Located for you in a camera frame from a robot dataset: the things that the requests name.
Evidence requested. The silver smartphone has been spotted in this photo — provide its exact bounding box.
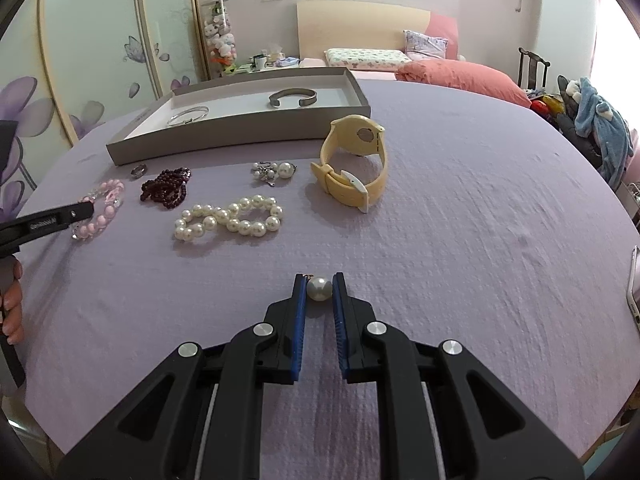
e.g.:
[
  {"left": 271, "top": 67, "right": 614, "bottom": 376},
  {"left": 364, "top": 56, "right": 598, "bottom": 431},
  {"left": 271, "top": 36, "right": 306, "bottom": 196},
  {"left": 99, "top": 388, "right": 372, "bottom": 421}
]
[{"left": 626, "top": 246, "right": 640, "bottom": 333}]

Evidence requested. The dark wooden chair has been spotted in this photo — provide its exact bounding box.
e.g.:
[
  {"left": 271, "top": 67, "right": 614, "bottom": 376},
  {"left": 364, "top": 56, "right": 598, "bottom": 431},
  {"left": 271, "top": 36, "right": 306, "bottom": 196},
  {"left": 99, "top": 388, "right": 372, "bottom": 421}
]
[{"left": 517, "top": 47, "right": 552, "bottom": 92}]

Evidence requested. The thin silver bangle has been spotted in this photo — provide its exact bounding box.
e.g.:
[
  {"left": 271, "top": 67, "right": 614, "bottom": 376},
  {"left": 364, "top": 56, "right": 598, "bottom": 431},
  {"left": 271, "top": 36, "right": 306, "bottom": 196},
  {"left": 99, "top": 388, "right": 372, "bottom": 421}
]
[{"left": 167, "top": 105, "right": 210, "bottom": 127}]

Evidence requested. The purple table cloth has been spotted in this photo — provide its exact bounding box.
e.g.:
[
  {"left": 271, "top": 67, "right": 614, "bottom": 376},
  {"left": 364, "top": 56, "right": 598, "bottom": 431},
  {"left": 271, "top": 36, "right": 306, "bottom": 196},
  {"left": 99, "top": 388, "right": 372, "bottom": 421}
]
[{"left": 15, "top": 77, "right": 640, "bottom": 480}]

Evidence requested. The white pearl bracelet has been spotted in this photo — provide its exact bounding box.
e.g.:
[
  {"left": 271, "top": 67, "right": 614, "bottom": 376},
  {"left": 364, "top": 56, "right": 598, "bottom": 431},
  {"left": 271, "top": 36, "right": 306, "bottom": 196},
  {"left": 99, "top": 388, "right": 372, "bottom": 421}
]
[{"left": 173, "top": 195, "right": 284, "bottom": 242}]

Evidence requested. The person's left hand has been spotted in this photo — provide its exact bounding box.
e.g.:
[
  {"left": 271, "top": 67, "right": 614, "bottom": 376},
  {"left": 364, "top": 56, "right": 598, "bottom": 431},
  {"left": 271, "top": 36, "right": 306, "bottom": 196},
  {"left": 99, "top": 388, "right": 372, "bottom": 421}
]
[{"left": 0, "top": 257, "right": 25, "bottom": 346}]

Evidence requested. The grey chair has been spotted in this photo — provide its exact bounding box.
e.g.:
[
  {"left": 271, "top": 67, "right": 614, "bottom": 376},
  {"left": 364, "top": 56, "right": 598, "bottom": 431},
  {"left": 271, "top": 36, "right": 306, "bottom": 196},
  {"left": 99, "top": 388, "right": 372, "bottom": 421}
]
[{"left": 556, "top": 75, "right": 581, "bottom": 136}]

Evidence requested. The grey cardboard tray box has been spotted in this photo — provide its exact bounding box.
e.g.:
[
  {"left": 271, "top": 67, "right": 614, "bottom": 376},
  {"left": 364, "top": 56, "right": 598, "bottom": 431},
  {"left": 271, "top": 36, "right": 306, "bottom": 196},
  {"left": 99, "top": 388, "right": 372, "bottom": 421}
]
[{"left": 106, "top": 67, "right": 372, "bottom": 167}]

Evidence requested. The dark red bead bracelet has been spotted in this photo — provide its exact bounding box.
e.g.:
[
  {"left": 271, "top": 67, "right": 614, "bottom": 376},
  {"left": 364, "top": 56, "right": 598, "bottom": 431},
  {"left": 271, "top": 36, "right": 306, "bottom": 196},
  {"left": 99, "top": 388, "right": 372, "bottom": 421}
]
[{"left": 140, "top": 167, "right": 193, "bottom": 210}]

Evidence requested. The pink curtain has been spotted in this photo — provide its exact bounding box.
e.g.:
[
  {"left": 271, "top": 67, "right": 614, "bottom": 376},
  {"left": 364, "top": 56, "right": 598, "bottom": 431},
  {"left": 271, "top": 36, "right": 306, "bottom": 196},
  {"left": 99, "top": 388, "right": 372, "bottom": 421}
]
[{"left": 585, "top": 0, "right": 640, "bottom": 91}]

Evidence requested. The purple floral pillow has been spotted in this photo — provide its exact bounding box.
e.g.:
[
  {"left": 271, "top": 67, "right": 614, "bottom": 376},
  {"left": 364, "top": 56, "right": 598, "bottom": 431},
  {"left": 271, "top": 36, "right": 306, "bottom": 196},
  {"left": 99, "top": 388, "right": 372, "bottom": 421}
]
[{"left": 403, "top": 30, "right": 449, "bottom": 59}]

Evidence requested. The gold hook pearl earring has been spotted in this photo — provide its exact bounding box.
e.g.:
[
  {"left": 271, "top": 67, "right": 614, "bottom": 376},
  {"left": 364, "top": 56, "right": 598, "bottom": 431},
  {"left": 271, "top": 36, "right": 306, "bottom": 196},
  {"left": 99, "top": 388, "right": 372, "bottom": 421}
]
[{"left": 305, "top": 273, "right": 332, "bottom": 303}]

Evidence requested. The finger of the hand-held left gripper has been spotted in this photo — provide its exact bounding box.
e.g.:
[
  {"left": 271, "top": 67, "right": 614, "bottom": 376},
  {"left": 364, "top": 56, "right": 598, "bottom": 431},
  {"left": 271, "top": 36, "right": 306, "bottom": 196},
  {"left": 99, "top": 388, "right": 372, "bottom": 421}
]
[{"left": 0, "top": 200, "right": 97, "bottom": 256}]

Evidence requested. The floral sliding wardrobe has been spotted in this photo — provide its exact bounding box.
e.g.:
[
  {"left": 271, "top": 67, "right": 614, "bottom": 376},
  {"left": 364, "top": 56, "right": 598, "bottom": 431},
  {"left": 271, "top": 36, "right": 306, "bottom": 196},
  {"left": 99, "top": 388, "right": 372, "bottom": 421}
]
[{"left": 0, "top": 0, "right": 211, "bottom": 211}]

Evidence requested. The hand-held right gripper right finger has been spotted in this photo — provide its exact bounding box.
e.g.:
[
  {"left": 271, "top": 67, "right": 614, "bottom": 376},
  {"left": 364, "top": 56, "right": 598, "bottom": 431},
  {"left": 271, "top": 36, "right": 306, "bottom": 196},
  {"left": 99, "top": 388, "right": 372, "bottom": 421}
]
[{"left": 332, "top": 272, "right": 586, "bottom": 480}]

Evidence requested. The clear tube of plush toys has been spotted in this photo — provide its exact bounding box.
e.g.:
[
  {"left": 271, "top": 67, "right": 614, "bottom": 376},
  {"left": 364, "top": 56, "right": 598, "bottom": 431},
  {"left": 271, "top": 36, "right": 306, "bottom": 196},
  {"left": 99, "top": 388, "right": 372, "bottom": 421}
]
[{"left": 201, "top": 0, "right": 238, "bottom": 81}]

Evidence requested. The dark metal cuff bangle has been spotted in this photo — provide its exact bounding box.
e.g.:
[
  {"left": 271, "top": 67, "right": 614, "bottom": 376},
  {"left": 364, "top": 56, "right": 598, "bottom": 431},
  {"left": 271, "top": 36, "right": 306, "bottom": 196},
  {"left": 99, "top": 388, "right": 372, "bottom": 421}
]
[{"left": 268, "top": 88, "right": 319, "bottom": 109}]

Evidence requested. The yellow bead bracelet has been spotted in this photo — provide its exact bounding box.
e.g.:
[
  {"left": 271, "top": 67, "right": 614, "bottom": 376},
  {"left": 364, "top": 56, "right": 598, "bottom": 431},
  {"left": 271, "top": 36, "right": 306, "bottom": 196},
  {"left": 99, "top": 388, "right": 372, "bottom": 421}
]
[{"left": 310, "top": 115, "right": 389, "bottom": 214}]

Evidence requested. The pile of colourful toys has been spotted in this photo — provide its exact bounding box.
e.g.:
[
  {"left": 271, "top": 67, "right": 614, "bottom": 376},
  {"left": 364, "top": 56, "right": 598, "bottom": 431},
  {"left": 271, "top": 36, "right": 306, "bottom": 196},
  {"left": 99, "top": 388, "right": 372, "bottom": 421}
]
[{"left": 530, "top": 92, "right": 566, "bottom": 118}]

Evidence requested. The beige bed headboard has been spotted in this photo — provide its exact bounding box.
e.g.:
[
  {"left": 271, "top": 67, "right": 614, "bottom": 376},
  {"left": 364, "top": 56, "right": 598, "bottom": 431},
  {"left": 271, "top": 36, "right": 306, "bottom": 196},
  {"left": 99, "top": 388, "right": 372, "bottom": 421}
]
[{"left": 296, "top": 1, "right": 431, "bottom": 58}]

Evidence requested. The plain pink pillow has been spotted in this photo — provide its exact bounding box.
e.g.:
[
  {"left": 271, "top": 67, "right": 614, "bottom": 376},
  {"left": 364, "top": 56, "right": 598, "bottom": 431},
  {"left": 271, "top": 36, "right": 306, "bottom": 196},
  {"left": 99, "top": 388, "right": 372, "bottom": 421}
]
[{"left": 425, "top": 14, "right": 460, "bottom": 61}]

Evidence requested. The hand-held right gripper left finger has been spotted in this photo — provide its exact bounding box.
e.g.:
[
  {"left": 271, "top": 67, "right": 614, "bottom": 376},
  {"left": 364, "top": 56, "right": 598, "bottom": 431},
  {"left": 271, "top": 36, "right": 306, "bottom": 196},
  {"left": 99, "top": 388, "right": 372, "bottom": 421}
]
[{"left": 57, "top": 272, "right": 308, "bottom": 480}]

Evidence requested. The blue fleece garment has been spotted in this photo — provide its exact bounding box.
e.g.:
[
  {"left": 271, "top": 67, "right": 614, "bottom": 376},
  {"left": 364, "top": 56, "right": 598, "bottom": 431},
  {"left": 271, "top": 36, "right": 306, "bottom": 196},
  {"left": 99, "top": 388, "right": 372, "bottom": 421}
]
[{"left": 574, "top": 77, "right": 635, "bottom": 166}]

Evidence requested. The flat patterned pillow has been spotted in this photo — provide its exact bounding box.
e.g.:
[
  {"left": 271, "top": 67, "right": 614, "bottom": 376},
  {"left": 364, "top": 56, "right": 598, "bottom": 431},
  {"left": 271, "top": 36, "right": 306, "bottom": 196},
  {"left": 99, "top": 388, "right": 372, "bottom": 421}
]
[{"left": 324, "top": 48, "right": 412, "bottom": 72}]

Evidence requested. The pink bead bracelet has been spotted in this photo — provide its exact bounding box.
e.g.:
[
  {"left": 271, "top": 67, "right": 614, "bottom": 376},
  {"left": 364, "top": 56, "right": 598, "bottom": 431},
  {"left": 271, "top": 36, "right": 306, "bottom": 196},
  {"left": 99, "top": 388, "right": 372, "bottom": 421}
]
[{"left": 70, "top": 179, "right": 126, "bottom": 244}]

